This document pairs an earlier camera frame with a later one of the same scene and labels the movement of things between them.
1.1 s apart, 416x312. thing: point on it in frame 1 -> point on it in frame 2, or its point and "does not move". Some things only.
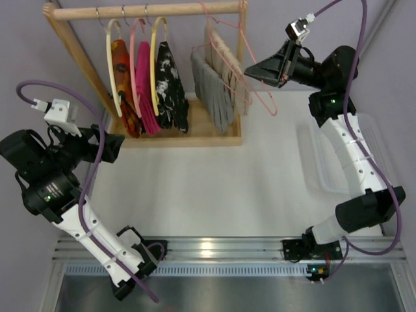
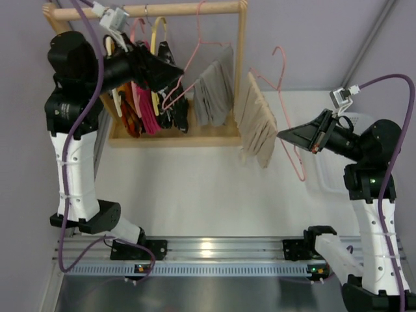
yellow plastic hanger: [155, 101] does not move
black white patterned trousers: [172, 102] does not move
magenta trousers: [149, 121] does not move
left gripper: [96, 142] -> [138, 64]
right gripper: [290, 62] -> [324, 132]
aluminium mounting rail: [225, 257] does not move
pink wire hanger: [275, 108] -> [279, 90]
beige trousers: [219, 53] -> [256, 122]
